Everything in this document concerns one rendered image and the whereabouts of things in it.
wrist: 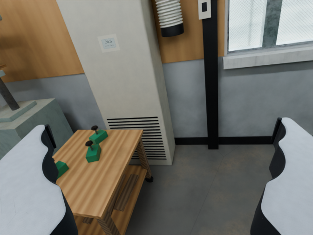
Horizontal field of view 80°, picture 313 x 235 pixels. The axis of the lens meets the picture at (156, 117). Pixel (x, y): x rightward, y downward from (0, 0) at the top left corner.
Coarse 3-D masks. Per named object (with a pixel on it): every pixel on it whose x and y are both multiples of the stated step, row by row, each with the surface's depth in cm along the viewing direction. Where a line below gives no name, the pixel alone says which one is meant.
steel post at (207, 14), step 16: (208, 0) 114; (208, 16) 118; (208, 32) 126; (208, 48) 132; (208, 64) 137; (208, 80) 144; (208, 96) 151; (208, 112) 159; (208, 128) 168; (208, 144) 178
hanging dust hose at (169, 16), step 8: (160, 0) 113; (168, 0) 111; (176, 0) 113; (160, 8) 115; (168, 8) 114; (176, 8) 114; (160, 16) 119; (168, 16) 116; (176, 16) 117; (160, 24) 122; (168, 24) 118; (176, 24) 118; (168, 32) 120; (176, 32) 120
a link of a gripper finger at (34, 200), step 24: (24, 144) 9; (48, 144) 10; (0, 168) 8; (24, 168) 8; (48, 168) 8; (0, 192) 7; (24, 192) 7; (48, 192) 7; (0, 216) 6; (24, 216) 6; (48, 216) 6; (72, 216) 7
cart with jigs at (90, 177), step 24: (72, 144) 137; (96, 144) 123; (120, 144) 127; (72, 168) 115; (96, 168) 111; (120, 168) 108; (144, 168) 150; (72, 192) 99; (96, 192) 96; (120, 192) 136; (96, 216) 85; (120, 216) 121
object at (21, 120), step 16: (0, 16) 119; (0, 80) 144; (0, 112) 157; (16, 112) 151; (32, 112) 155; (48, 112) 166; (0, 128) 140; (16, 128) 137; (32, 128) 150; (64, 128) 184; (0, 144) 149; (16, 144) 145
